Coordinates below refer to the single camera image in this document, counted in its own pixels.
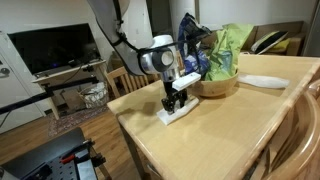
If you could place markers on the wooden curved back chair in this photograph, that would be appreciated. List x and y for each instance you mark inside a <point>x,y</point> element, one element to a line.
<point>306,140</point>

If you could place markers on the white paper towel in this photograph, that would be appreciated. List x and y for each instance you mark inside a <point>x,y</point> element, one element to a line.
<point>191,102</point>

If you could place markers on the wooden slat back chair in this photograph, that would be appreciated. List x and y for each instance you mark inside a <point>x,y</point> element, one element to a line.
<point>116,78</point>

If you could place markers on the wooden bowl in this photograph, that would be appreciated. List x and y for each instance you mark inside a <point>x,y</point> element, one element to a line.
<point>216,87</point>

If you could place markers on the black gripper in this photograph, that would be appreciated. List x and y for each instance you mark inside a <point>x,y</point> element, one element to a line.
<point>171,93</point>

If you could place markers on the yellow cushion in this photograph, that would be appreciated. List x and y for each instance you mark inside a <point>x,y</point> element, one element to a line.
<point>282,46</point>

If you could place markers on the patterned rug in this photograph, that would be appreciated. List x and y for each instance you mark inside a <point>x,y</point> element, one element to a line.
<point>70,120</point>

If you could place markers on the white cabinet door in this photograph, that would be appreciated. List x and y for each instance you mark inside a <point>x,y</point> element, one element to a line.
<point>13,93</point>

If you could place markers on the striped cushion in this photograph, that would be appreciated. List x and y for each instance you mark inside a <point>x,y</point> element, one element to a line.
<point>268,41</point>

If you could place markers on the round metal door knob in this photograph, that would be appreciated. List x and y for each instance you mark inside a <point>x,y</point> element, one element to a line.
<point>4,71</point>

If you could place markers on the blue potato chip bag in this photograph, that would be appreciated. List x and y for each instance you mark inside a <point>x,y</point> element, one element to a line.
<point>188,30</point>

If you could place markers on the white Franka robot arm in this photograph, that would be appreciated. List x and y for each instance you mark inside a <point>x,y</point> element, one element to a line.
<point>133,26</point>

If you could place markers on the white wooden TV stand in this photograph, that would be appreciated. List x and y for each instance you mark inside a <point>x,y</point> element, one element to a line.
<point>66,71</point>

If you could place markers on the green snack bag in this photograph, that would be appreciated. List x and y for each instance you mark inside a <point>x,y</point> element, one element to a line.
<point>226,50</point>

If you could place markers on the black tripod boom bar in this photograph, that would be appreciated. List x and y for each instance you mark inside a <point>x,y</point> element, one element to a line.
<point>26,101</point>

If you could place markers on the brown armchair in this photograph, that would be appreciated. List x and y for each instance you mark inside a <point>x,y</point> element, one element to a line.
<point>115,61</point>

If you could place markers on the brown sofa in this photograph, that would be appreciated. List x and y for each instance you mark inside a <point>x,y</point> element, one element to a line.
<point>293,45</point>

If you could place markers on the black flat screen television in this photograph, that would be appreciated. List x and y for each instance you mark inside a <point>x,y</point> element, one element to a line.
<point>50,46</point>

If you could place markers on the cardboard box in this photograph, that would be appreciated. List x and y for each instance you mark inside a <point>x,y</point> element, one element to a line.
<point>71,100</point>

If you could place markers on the wicker basket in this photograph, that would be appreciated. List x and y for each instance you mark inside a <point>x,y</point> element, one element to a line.
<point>95,96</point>

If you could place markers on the black robot cart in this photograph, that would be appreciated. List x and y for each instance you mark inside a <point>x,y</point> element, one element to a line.
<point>43,153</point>

